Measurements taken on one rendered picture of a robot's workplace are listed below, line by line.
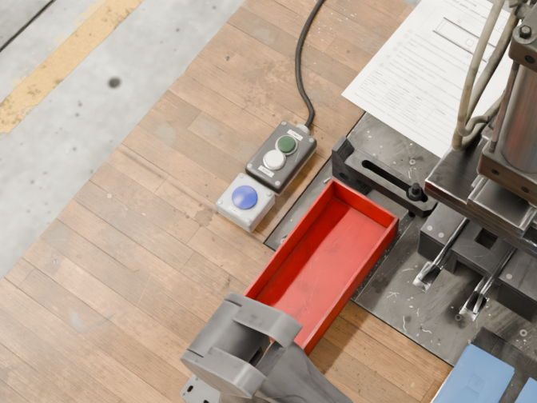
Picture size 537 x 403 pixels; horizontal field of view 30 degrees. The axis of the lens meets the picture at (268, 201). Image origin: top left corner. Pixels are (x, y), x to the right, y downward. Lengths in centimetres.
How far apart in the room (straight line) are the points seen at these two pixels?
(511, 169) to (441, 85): 51
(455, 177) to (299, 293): 33
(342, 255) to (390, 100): 29
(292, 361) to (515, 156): 36
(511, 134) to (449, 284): 43
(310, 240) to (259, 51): 36
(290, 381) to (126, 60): 191
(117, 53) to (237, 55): 117
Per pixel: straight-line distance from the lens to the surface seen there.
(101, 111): 277
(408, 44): 172
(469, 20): 176
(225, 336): 107
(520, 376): 148
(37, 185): 271
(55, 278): 159
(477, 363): 147
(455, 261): 149
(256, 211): 154
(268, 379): 102
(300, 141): 159
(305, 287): 151
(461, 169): 134
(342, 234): 155
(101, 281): 157
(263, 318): 104
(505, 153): 119
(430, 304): 152
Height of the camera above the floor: 233
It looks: 65 degrees down
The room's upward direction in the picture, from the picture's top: 9 degrees counter-clockwise
